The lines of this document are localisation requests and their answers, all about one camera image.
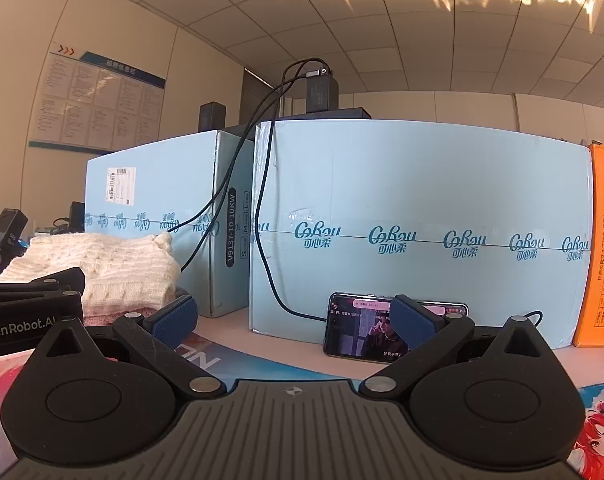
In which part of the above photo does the small light blue carton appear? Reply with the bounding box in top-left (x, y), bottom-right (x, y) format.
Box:
top-left (84, 130), bottom-right (255, 318)

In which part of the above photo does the large light blue carton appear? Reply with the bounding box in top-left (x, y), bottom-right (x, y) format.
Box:
top-left (248, 120), bottom-right (595, 351)

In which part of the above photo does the printed desk mat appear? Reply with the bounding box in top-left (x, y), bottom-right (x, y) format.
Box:
top-left (0, 310), bottom-right (604, 480)

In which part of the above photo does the pink knit sweater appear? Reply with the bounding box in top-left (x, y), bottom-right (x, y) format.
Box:
top-left (82, 285), bottom-right (183, 328)

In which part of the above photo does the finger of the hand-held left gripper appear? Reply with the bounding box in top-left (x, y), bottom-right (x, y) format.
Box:
top-left (29, 267), bottom-right (85, 306)

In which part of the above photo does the thin black cable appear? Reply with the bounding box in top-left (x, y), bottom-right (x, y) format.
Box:
top-left (181, 57), bottom-right (327, 268)
top-left (168, 60), bottom-right (323, 235)

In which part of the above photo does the orange printed box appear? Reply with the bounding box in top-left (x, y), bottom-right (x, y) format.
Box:
top-left (574, 144), bottom-right (604, 348)

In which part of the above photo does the dark phone charging cable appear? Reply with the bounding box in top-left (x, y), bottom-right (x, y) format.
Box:
top-left (254, 57), bottom-right (545, 325)

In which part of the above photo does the dark flat box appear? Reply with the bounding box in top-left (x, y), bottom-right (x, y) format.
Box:
top-left (259, 106), bottom-right (373, 122)

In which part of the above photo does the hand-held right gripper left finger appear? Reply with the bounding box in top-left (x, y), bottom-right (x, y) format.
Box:
top-left (32, 295), bottom-right (227, 401)

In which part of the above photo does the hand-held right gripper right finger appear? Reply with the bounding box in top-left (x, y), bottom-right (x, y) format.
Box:
top-left (359, 295), bottom-right (552, 401)

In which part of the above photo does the wall notice board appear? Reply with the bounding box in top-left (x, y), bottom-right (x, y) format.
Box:
top-left (28, 41), bottom-right (167, 153)

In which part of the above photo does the dark object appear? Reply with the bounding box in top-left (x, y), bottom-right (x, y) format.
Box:
top-left (52, 201), bottom-right (86, 235)

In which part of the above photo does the cream knit sweater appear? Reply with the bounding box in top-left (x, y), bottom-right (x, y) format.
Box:
top-left (0, 232), bottom-right (183, 308)

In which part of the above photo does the black smartphone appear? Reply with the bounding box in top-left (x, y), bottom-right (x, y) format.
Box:
top-left (323, 292), bottom-right (470, 361)

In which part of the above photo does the black power adapter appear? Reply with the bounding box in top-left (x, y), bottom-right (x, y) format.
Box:
top-left (307, 66), bottom-right (339, 113)
top-left (199, 102), bottom-right (227, 133)

